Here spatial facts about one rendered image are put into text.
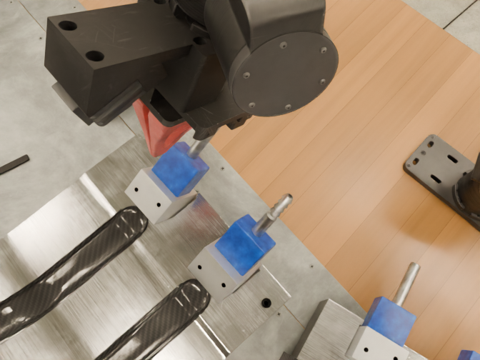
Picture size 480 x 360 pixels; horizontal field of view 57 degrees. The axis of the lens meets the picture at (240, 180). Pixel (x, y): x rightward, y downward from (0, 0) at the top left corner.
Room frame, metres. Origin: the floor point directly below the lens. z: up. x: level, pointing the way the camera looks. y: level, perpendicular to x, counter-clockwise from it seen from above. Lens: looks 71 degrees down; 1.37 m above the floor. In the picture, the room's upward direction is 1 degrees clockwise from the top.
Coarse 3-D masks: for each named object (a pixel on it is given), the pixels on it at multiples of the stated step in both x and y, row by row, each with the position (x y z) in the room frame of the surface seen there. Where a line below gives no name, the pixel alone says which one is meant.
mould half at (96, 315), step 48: (144, 144) 0.20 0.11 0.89; (96, 192) 0.14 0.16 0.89; (0, 240) 0.09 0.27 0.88; (48, 240) 0.09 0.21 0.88; (144, 240) 0.09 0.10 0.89; (192, 240) 0.09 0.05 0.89; (0, 288) 0.04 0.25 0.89; (96, 288) 0.04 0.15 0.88; (144, 288) 0.04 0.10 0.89; (48, 336) -0.01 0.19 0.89; (96, 336) -0.01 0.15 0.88; (192, 336) -0.01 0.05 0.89; (240, 336) -0.01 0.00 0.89
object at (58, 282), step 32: (128, 224) 0.11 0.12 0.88; (64, 256) 0.07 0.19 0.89; (96, 256) 0.07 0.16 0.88; (32, 288) 0.04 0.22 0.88; (64, 288) 0.04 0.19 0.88; (192, 288) 0.04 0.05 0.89; (0, 320) 0.00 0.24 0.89; (32, 320) 0.00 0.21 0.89; (160, 320) 0.01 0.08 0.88; (192, 320) 0.01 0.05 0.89; (128, 352) -0.03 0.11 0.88
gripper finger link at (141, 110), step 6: (138, 102) 0.16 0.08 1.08; (138, 108) 0.16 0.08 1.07; (144, 108) 0.16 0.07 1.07; (138, 114) 0.16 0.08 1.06; (144, 114) 0.16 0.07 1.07; (144, 120) 0.15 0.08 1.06; (144, 126) 0.15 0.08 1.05; (228, 126) 0.15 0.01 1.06; (234, 126) 0.15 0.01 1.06; (144, 132) 0.15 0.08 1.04; (150, 150) 0.15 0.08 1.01
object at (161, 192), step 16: (176, 144) 0.18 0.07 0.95; (192, 144) 0.18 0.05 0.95; (160, 160) 0.17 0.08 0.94; (176, 160) 0.17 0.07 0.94; (192, 160) 0.17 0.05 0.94; (144, 176) 0.15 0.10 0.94; (160, 176) 0.15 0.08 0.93; (176, 176) 0.15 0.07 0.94; (192, 176) 0.15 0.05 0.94; (128, 192) 0.14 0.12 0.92; (144, 192) 0.13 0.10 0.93; (160, 192) 0.13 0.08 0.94; (176, 192) 0.14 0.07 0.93; (192, 192) 0.14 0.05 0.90; (144, 208) 0.12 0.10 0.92; (160, 208) 0.12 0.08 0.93; (176, 208) 0.12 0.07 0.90
